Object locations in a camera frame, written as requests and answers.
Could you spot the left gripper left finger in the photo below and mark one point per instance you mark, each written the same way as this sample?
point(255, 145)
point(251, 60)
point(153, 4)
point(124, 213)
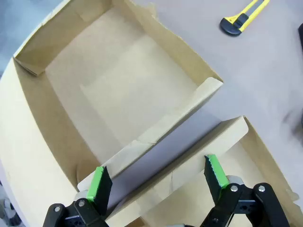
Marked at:
point(97, 186)

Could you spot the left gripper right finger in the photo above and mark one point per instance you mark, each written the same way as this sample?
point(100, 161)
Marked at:
point(219, 175)

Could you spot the cardboard box with blue case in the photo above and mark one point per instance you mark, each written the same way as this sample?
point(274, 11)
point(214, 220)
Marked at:
point(189, 151)

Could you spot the cardboard box with grey case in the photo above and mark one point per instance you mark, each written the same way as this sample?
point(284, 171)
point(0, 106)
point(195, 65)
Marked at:
point(123, 89)

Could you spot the yellow black utility knife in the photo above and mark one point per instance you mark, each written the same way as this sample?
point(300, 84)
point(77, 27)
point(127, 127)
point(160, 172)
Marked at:
point(251, 13)

